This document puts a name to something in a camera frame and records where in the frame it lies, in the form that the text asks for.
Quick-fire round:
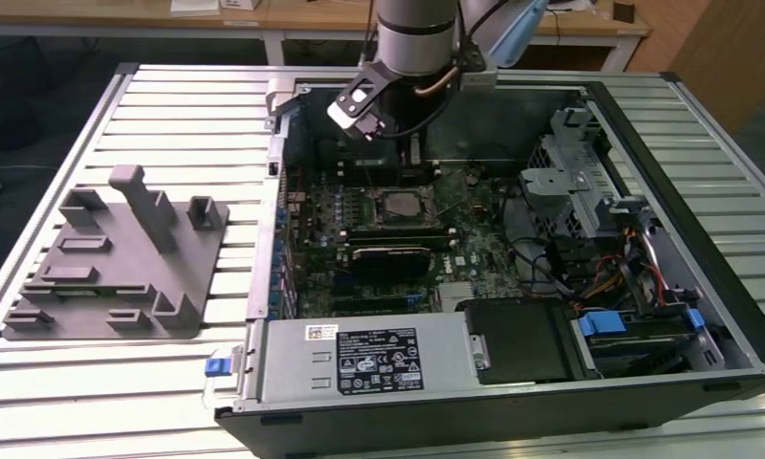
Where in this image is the silver heat sink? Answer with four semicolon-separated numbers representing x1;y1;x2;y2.
437;280;479;303

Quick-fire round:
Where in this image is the grey metal bracket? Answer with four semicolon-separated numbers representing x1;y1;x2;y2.
519;166;593;214

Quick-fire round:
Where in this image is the orange wire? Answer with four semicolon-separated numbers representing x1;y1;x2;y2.
571;279;624;307

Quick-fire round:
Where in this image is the black PC case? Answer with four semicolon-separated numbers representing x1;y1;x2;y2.
201;70;765;459

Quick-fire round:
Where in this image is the black wire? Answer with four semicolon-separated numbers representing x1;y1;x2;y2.
508;233;573;300

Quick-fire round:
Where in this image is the CPU socket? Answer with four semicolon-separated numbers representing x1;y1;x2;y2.
369;186;439;226

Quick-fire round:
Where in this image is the silver CPU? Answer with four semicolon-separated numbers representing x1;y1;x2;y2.
381;190;424;217

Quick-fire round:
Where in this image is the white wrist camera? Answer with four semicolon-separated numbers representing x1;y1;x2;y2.
327;61;391;142

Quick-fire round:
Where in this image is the blue disk carrier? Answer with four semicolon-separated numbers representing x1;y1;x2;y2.
576;309;628;339

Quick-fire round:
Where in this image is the grey parts rack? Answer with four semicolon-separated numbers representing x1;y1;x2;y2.
0;164;232;341

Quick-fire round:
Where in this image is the silver disk bay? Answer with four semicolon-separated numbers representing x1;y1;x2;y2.
571;305;729;380

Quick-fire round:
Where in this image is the silver metal drive cage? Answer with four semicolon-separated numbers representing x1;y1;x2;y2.
519;107;624;240

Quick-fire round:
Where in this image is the black RAM module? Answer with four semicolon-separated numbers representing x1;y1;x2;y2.
348;236;456;251
345;225;455;241

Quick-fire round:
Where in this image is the black graphics card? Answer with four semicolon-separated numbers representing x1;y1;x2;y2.
345;243;436;282

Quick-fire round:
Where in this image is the green motherboard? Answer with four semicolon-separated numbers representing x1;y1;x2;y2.
279;164;541;320

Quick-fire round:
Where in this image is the wooden cabinet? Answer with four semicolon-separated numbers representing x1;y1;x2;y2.
628;0;765;138

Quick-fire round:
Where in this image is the metal socket cover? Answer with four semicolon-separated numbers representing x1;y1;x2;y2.
431;166;475;216

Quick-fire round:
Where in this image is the wooden desk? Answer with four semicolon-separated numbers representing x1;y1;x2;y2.
94;0;653;73

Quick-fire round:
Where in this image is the black plastic shroud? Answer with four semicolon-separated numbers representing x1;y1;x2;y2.
461;298;580;386

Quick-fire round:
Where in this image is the grey plastic clip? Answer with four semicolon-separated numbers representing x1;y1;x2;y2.
596;194;653;226

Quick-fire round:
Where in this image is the thin cable with silver plug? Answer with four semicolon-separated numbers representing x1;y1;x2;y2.
356;0;379;67

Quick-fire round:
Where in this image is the white paper sheet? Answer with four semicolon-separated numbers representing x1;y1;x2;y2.
168;0;221;14

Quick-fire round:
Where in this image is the green RAM stick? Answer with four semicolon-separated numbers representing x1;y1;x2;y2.
343;159;439;169

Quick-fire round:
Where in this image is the red wire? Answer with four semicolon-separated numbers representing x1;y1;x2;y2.
597;254;671;308

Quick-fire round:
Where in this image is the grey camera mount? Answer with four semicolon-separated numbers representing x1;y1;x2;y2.
456;45;500;95

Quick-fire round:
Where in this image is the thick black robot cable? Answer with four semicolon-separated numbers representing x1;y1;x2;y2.
395;0;509;140

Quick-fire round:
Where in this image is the silver power supply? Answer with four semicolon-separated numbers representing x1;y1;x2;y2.
253;315;488;405

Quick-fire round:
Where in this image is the black expansion slot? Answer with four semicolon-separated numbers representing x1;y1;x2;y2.
329;295;411;314

